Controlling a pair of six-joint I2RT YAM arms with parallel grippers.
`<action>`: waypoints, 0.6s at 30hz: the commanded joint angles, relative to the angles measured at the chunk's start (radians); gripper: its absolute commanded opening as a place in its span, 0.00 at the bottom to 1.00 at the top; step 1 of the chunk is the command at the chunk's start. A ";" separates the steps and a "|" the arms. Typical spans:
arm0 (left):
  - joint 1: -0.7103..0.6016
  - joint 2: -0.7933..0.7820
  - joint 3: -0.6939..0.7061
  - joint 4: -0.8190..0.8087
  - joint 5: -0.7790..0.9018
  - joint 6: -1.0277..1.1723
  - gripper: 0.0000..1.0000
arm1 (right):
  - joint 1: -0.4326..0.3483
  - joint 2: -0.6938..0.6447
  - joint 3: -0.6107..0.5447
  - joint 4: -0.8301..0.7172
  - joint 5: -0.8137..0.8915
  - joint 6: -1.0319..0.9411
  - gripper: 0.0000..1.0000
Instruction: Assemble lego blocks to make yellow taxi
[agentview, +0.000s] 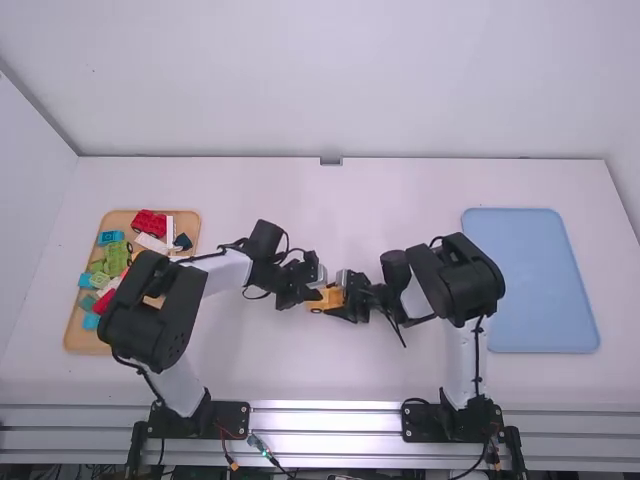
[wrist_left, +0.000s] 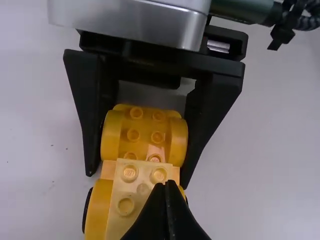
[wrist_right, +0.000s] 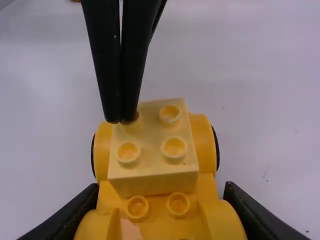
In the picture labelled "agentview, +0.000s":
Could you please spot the tan tray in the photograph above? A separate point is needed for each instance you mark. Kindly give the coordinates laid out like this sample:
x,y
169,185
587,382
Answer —
x,y
190,220

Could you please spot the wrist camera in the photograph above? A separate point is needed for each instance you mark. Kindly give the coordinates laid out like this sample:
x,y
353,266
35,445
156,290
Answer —
x,y
343,278
319,276

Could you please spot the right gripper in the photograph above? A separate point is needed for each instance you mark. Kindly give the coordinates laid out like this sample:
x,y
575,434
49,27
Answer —
x,y
361,292

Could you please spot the white toy brick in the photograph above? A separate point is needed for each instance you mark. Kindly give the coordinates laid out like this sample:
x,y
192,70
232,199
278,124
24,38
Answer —
x,y
156,241

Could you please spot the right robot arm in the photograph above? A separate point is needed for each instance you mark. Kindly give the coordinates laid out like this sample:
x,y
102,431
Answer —
x,y
460,360

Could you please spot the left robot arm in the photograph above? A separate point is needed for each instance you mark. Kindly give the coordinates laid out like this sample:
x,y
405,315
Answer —
x,y
180,385

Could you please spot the dark teal toy brick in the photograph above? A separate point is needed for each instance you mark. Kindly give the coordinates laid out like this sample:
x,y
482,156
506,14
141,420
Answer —
x,y
184,241

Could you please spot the cyan toy brick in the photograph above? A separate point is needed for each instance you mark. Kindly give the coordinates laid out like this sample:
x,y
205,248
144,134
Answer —
x,y
111,237
91,321

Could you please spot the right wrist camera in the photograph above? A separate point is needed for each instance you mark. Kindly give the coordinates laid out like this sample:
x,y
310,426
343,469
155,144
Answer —
x,y
343,278

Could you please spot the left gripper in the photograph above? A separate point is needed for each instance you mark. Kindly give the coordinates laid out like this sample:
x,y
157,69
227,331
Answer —
x,y
295,275

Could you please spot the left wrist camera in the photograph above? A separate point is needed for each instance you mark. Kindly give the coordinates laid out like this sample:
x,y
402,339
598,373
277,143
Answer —
x,y
319,276

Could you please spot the red toy brick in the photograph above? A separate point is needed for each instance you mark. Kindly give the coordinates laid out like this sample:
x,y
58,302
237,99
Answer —
x,y
149,222
104,302

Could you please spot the pile of toy bricks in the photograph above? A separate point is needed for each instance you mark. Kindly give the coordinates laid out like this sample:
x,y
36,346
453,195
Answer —
x,y
112,262

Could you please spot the blue mat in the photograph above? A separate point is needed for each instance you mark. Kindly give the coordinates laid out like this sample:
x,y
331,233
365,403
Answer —
x,y
530,280

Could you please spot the yellow toy car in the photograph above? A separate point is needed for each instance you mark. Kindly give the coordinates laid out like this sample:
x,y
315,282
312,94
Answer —
x,y
329,299

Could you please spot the silver rails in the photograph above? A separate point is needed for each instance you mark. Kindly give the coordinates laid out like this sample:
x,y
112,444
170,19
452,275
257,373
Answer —
x,y
325,425

